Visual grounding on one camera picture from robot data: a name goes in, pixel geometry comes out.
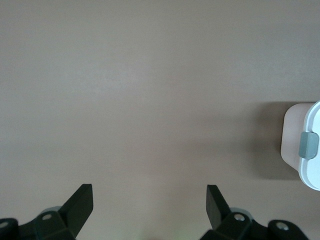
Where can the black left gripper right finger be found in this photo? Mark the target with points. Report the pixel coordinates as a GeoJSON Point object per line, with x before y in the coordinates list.
{"type": "Point", "coordinates": [217, 212]}

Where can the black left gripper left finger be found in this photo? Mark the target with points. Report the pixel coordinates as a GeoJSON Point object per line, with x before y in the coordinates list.
{"type": "Point", "coordinates": [72, 215]}

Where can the white box lid grey clips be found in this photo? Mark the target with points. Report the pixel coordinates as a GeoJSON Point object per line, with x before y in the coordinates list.
{"type": "Point", "coordinates": [311, 172]}

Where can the pink plastic box base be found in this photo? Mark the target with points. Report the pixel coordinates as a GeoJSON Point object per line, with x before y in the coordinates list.
{"type": "Point", "coordinates": [291, 140]}

